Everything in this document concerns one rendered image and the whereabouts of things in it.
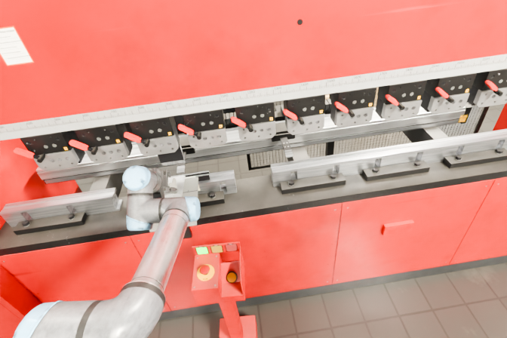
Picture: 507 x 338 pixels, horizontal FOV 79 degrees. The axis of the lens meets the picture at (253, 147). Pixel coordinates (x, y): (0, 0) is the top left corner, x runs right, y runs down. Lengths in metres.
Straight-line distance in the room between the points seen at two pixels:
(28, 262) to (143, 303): 1.17
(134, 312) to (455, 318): 1.91
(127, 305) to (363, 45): 1.03
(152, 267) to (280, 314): 1.43
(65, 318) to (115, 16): 0.80
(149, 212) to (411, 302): 1.71
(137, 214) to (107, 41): 0.55
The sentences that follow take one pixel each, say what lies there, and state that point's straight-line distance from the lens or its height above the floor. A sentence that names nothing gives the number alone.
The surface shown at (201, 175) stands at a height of 1.00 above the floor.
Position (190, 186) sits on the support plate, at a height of 1.00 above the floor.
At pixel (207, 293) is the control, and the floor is 0.75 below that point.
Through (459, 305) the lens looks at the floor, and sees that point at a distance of 2.34.
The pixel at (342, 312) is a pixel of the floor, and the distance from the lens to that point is 2.12.
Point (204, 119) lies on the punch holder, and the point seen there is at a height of 1.31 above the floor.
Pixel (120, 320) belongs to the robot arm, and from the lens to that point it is 0.68.
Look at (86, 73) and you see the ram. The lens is 1.18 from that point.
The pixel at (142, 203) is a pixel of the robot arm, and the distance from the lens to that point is 0.99.
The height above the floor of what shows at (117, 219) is 0.88.
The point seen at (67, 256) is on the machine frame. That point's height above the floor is 0.75.
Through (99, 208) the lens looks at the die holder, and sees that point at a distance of 1.60.
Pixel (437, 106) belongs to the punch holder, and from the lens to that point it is 1.48.
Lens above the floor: 1.93
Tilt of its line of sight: 38 degrees down
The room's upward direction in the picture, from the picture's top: 7 degrees counter-clockwise
